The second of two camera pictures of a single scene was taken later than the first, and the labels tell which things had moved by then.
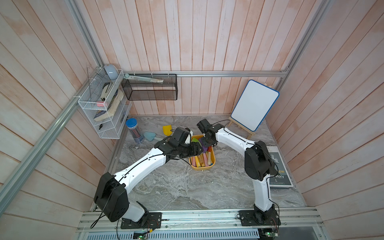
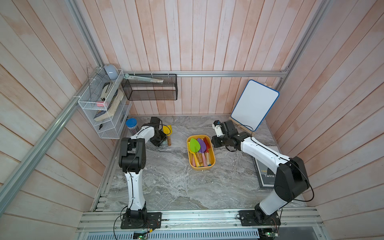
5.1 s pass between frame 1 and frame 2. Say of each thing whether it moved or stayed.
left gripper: moved
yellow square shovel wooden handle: stayed
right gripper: moved
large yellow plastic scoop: stayed
